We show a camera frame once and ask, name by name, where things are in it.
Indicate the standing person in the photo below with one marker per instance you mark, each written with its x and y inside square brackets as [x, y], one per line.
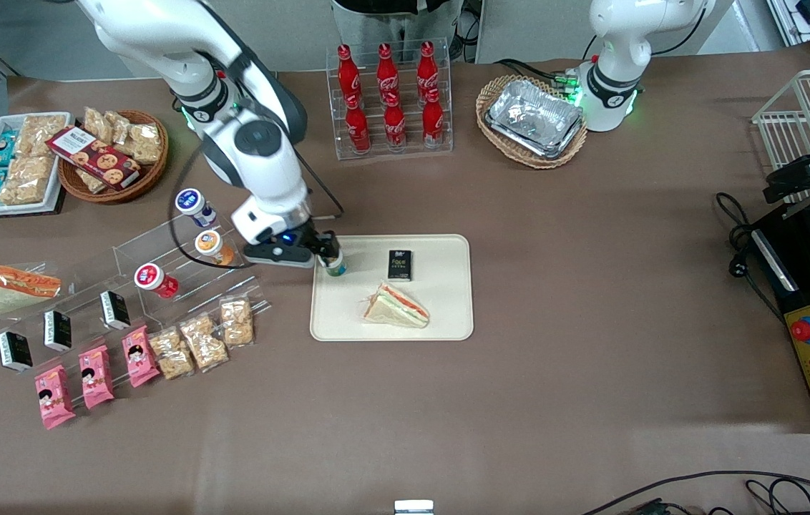
[376, 21]

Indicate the red cookie box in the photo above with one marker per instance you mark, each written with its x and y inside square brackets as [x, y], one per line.
[94, 157]

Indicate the clear acrylic tiered stand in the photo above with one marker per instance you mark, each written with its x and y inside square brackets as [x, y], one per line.
[126, 261]

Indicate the red yogurt cup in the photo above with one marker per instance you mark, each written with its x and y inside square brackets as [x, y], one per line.
[154, 280]

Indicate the open weave wicker basket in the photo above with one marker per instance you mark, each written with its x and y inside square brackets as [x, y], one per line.
[494, 93]

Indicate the large bag rice snack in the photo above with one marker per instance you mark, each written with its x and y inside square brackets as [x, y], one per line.
[26, 180]
[40, 134]

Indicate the red cola bottle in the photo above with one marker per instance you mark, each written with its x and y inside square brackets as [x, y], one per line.
[358, 129]
[395, 127]
[387, 71]
[433, 123]
[427, 68]
[348, 71]

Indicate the black gum box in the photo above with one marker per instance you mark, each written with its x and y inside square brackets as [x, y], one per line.
[15, 351]
[115, 310]
[400, 265]
[58, 330]

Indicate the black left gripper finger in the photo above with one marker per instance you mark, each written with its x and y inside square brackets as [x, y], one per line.
[795, 192]
[791, 174]

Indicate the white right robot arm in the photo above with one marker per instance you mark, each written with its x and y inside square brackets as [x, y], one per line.
[262, 150]

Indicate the stacked foil trays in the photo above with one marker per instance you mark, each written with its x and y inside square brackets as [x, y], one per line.
[534, 118]

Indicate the round wicker basket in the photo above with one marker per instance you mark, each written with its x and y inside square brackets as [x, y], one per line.
[151, 175]

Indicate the black sealing machine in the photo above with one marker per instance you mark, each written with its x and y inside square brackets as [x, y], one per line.
[798, 257]

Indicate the clear acrylic bottle rack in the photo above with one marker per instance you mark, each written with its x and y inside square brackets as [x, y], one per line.
[408, 154]

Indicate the clear bag rice snack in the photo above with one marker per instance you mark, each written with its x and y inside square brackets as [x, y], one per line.
[144, 143]
[204, 342]
[97, 124]
[120, 127]
[237, 321]
[171, 353]
[90, 182]

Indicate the green lid gum bottle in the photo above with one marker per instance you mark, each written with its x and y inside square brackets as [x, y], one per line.
[336, 269]

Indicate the orange lid gum bottle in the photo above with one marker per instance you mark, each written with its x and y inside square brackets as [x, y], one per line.
[213, 247]

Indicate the wrapped triangle sandwich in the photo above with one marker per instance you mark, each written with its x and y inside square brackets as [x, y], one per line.
[18, 290]
[398, 307]

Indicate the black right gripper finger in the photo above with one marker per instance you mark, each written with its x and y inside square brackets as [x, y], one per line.
[320, 262]
[328, 243]

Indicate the blue lid gum bottle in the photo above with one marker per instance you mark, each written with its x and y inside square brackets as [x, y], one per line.
[194, 205]

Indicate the red emergency stop button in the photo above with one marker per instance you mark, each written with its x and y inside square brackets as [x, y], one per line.
[806, 330]

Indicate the pink snack pack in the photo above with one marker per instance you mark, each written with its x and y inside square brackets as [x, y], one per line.
[140, 356]
[96, 377]
[54, 398]

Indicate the beige serving tray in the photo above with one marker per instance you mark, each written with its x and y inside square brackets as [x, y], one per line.
[348, 307]

